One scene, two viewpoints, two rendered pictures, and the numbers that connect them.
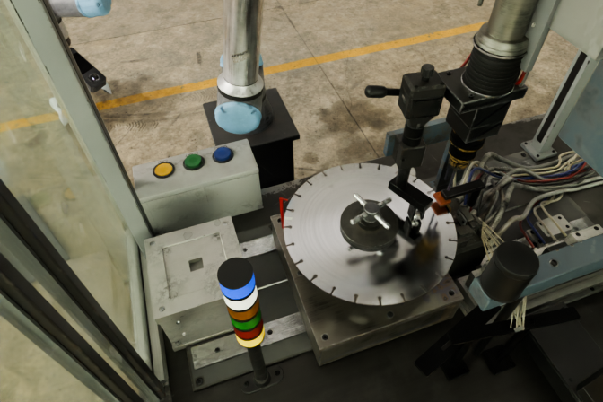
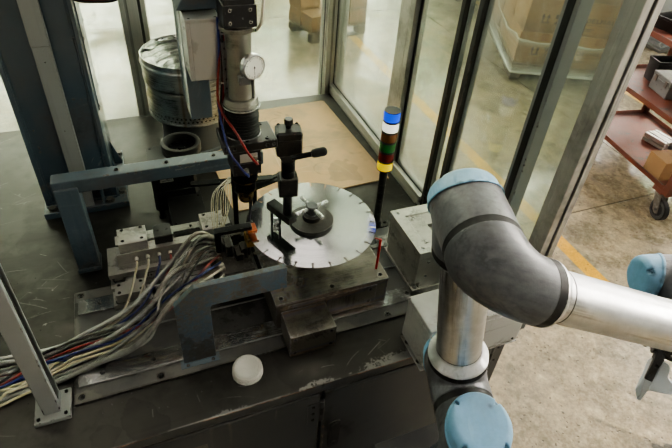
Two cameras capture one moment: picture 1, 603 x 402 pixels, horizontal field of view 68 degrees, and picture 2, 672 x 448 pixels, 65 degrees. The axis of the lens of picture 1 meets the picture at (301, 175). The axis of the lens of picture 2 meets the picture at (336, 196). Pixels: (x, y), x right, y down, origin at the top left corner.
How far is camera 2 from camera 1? 1.54 m
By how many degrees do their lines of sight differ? 94
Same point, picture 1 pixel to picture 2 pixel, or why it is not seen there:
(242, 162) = (426, 302)
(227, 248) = (414, 233)
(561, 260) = (208, 156)
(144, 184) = not seen: hidden behind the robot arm
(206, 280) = (422, 217)
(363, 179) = (311, 252)
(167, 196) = not seen: hidden behind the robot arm
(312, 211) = (354, 231)
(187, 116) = not seen: outside the picture
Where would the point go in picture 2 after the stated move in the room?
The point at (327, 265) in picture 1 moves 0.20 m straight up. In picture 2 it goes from (342, 200) to (347, 137)
